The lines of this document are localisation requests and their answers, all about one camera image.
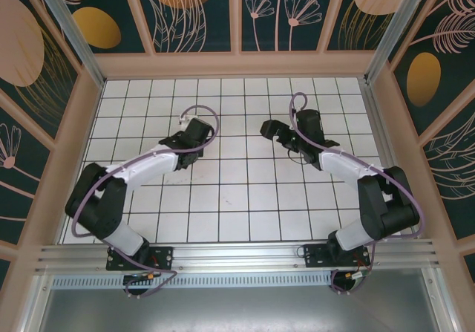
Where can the aluminium side rail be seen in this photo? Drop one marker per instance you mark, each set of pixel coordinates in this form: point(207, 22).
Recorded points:
point(382, 142)

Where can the pink flowers dark wall panel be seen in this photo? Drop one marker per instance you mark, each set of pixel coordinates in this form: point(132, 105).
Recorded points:
point(289, 12)

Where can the pink leaf outline wall panel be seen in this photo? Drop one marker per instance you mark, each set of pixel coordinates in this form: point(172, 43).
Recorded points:
point(452, 168)

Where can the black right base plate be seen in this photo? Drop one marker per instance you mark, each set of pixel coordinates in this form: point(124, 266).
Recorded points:
point(315, 257)

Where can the single flower dark wall panel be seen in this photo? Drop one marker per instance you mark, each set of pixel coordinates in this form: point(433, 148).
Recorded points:
point(18, 161)

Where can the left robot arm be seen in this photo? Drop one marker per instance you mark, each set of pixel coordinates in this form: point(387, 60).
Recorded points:
point(122, 235)

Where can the golden oval dark wall panel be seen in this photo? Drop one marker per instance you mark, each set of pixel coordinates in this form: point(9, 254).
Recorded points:
point(96, 27)

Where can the golden oval fern wall panel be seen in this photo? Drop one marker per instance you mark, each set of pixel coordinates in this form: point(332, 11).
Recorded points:
point(423, 79)

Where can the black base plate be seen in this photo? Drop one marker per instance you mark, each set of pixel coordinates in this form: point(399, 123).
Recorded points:
point(315, 257)
point(163, 257)

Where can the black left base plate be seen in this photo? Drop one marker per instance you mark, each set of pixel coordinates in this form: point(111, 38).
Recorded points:
point(163, 257)

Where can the aluminium corner post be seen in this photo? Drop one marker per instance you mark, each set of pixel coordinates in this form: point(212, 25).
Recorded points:
point(70, 27)
point(393, 23)

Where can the pink disc golden stems panel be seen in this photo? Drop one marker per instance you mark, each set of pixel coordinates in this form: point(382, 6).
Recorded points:
point(22, 49)

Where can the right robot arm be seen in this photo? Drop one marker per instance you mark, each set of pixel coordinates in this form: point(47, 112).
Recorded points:
point(356, 235)

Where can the grey metal sheet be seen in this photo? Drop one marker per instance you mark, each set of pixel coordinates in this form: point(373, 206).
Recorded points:
point(237, 309)

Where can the small circuit board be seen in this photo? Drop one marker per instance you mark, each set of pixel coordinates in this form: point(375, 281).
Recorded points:
point(141, 277)
point(358, 275)

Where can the aluminium front rail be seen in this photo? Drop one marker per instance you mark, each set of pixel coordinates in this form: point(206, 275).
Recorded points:
point(237, 254)

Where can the feather leaves dark wall panel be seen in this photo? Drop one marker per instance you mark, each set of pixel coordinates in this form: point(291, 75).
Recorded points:
point(178, 12)

